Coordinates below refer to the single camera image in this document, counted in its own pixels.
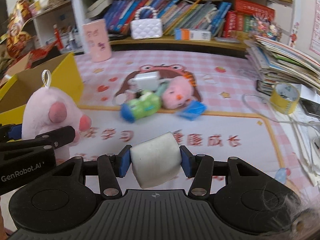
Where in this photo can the white quilted pearl purse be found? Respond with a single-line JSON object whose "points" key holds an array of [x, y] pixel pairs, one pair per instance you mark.
{"points": [[146, 28]]}

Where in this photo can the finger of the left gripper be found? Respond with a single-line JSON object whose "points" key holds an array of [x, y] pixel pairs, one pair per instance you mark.
{"points": [[11, 138]]}

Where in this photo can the green plush toy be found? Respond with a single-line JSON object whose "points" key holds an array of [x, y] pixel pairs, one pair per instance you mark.
{"points": [[147, 104]]}

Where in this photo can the orange white small box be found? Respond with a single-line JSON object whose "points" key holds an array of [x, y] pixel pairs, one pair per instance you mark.
{"points": [[192, 34]]}

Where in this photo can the white charger block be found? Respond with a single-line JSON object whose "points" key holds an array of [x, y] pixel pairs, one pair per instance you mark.
{"points": [[146, 81]]}

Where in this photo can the pink cylindrical cup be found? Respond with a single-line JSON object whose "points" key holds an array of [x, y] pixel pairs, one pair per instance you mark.
{"points": [[96, 36]]}

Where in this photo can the blue packet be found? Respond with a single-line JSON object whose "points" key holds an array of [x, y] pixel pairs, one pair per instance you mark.
{"points": [[192, 111]]}

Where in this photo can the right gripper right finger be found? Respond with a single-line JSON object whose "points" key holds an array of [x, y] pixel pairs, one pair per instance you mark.
{"points": [[200, 168]]}

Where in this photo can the white foam block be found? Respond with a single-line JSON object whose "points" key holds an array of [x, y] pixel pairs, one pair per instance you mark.
{"points": [[156, 161]]}

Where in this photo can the pink pig plush toy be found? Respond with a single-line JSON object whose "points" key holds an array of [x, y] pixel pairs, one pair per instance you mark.
{"points": [[50, 108]]}

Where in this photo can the yellow cardboard box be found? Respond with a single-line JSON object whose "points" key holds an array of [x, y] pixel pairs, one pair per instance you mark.
{"points": [[16, 91]]}

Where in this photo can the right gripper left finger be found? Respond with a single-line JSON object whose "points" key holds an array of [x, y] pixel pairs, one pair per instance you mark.
{"points": [[111, 167]]}

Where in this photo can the stack of magazines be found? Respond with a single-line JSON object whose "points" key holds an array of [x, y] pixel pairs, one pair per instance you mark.
{"points": [[276, 62]]}

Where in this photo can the pink round chick plush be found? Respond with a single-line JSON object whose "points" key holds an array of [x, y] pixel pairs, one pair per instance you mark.
{"points": [[178, 92]]}

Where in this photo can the yellow tape roll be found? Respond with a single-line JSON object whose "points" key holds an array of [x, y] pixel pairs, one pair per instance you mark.
{"points": [[284, 98]]}

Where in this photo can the wooden bookshelf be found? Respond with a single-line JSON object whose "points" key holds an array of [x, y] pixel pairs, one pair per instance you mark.
{"points": [[227, 20]]}

